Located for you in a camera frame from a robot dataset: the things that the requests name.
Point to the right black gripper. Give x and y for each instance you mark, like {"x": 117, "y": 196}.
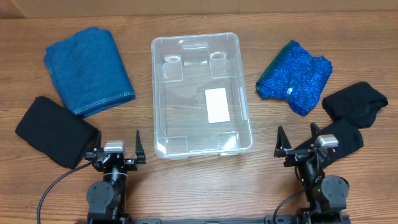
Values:
{"x": 302, "y": 154}

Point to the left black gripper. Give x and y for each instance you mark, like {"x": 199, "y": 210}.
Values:
{"x": 132, "y": 165}

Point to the black cloth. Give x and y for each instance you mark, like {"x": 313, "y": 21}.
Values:
{"x": 349, "y": 139}
{"x": 358, "y": 104}
{"x": 56, "y": 131}

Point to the blue glitter cloth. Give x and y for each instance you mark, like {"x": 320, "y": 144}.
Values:
{"x": 296, "y": 77}

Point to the blue denim cloth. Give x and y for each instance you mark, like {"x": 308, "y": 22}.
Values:
{"x": 88, "y": 73}

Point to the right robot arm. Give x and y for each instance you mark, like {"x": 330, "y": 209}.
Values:
{"x": 326, "y": 195}

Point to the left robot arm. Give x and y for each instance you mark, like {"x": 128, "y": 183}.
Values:
{"x": 107, "y": 198}

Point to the white label in container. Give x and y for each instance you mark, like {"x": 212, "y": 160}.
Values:
{"x": 217, "y": 105}

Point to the clear plastic container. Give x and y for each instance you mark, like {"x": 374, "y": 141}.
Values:
{"x": 183, "y": 67}

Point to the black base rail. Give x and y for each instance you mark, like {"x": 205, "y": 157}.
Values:
{"x": 268, "y": 219}

